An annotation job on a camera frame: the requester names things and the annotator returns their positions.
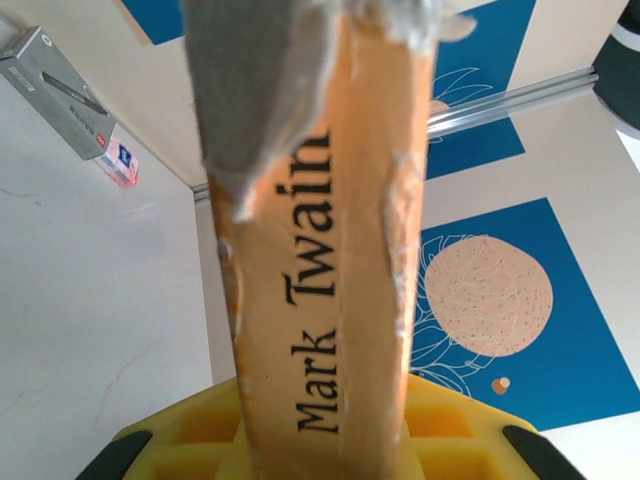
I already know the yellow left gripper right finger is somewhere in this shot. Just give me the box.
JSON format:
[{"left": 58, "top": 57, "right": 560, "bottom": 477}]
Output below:
[{"left": 405, "top": 374, "right": 589, "bottom": 480}]

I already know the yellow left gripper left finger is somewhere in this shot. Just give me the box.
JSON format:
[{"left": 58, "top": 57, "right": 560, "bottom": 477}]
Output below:
[{"left": 74, "top": 377, "right": 254, "bottom": 480}]

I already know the orange torn paperback book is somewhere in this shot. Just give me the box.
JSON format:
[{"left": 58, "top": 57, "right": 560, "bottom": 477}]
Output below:
[{"left": 182, "top": 0, "right": 474, "bottom": 480}]

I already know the small pink white eraser pack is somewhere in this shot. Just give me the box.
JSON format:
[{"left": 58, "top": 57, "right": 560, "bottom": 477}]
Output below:
[{"left": 92, "top": 134, "right": 141, "bottom": 190}]

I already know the grey pen box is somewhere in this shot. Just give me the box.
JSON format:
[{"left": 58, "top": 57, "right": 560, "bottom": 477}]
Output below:
[{"left": 0, "top": 25, "right": 114, "bottom": 162}]

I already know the aluminium frame post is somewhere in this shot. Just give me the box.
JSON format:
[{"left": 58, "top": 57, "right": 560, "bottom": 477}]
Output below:
[{"left": 192, "top": 68, "right": 601, "bottom": 204}]

